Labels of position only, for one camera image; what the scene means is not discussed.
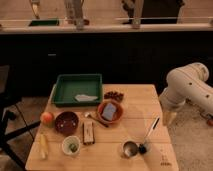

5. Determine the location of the dark red grape bunch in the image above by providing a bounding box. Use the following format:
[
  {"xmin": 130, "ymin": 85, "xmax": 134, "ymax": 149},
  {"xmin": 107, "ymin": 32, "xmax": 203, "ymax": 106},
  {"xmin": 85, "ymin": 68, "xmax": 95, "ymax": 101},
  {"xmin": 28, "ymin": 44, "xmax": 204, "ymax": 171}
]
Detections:
[{"xmin": 104, "ymin": 91, "xmax": 124, "ymax": 102}]

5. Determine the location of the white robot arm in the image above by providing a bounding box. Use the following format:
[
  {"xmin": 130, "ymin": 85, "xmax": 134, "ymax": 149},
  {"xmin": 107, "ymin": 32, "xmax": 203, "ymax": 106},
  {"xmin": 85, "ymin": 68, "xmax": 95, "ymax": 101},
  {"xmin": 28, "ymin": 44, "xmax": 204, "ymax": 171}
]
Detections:
[{"xmin": 159, "ymin": 62, "xmax": 213, "ymax": 126}]

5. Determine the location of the white cloth in tray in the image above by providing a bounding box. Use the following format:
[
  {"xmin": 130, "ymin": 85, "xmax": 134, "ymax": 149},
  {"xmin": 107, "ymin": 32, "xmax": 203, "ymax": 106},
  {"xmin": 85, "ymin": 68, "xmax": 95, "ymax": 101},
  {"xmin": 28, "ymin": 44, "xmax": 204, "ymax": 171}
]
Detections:
[{"xmin": 75, "ymin": 94, "xmax": 98, "ymax": 102}]

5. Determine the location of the green plastic tray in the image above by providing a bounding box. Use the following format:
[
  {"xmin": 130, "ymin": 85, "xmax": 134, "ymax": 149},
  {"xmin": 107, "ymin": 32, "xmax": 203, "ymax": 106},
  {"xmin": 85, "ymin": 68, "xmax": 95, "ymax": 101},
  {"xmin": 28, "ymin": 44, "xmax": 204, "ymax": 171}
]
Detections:
[{"xmin": 51, "ymin": 74, "xmax": 103, "ymax": 107}]

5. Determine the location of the small metal cup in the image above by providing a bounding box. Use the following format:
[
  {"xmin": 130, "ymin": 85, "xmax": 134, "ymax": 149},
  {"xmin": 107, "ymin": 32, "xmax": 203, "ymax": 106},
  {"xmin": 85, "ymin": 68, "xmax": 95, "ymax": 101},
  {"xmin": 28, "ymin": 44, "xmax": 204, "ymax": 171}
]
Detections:
[{"xmin": 122, "ymin": 141, "xmax": 138, "ymax": 158}]

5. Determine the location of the orange terracotta bowl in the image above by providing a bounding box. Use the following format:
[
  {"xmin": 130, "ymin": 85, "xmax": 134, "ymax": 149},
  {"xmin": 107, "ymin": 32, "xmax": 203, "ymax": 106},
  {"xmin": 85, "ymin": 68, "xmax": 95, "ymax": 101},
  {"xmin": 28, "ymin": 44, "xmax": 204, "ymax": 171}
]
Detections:
[{"xmin": 97, "ymin": 100, "xmax": 123, "ymax": 124}]

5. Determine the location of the blue sponge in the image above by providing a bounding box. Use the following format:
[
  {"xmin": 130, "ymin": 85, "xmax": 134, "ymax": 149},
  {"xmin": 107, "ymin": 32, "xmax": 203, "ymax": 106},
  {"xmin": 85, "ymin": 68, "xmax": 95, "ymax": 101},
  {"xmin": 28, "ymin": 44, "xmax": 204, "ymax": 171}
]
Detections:
[{"xmin": 102, "ymin": 103, "xmax": 117, "ymax": 121}]

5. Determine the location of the brown rectangular block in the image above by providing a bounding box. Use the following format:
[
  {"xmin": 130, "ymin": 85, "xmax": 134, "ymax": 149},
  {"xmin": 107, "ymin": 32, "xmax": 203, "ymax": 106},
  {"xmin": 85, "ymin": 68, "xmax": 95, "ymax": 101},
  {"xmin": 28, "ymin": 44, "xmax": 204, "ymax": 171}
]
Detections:
[{"xmin": 83, "ymin": 121, "xmax": 95, "ymax": 145}]

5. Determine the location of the white cup with greens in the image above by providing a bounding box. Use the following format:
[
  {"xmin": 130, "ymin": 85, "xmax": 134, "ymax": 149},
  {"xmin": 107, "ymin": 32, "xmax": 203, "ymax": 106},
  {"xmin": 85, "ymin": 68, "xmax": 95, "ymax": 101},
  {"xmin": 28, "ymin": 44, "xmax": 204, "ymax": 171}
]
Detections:
[{"xmin": 61, "ymin": 136, "xmax": 81, "ymax": 156}]

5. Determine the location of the dark brown bowl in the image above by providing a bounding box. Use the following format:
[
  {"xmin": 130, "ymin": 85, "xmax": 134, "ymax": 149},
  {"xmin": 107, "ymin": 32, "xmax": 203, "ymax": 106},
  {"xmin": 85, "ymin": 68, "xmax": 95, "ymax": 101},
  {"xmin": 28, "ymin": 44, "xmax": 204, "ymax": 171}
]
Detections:
[{"xmin": 55, "ymin": 112, "xmax": 79, "ymax": 136}]

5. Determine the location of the red orange apple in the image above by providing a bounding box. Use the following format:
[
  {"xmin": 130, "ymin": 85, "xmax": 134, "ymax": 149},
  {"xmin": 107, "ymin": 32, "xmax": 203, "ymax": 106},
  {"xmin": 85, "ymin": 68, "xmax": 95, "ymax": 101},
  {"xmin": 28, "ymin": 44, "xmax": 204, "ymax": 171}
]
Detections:
[{"xmin": 40, "ymin": 112, "xmax": 54, "ymax": 126}]

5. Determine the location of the yellow banana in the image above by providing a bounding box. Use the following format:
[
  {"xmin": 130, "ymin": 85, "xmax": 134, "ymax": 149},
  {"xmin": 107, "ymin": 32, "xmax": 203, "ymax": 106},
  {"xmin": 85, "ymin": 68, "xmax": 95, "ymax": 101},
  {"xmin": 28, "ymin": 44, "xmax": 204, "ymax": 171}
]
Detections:
[{"xmin": 40, "ymin": 134, "xmax": 48, "ymax": 159}]

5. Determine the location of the green item on counter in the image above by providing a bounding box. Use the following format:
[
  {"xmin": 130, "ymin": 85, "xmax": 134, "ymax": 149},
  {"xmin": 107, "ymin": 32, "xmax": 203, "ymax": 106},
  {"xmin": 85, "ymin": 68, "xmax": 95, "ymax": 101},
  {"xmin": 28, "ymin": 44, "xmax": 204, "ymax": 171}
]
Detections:
[{"xmin": 29, "ymin": 19, "xmax": 59, "ymax": 26}]

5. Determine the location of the white handled black brush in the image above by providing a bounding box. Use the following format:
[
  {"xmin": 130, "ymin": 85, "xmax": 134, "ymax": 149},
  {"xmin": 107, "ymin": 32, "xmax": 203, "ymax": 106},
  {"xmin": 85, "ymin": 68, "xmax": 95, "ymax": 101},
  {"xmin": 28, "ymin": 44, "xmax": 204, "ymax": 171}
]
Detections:
[{"xmin": 139, "ymin": 117, "xmax": 160, "ymax": 154}]

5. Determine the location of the wooden handled spoon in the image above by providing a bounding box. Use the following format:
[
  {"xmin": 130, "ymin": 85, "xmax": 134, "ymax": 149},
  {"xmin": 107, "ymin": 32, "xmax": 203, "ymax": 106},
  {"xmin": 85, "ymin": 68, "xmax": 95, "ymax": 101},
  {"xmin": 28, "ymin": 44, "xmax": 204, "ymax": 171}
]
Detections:
[{"xmin": 84, "ymin": 112, "xmax": 109, "ymax": 127}]

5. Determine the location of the black chair frame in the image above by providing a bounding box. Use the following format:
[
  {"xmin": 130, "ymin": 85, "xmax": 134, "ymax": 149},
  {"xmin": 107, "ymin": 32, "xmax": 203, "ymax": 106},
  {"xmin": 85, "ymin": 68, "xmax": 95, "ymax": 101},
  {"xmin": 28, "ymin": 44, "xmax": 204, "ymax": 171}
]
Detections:
[{"xmin": 0, "ymin": 64, "xmax": 42, "ymax": 169}]

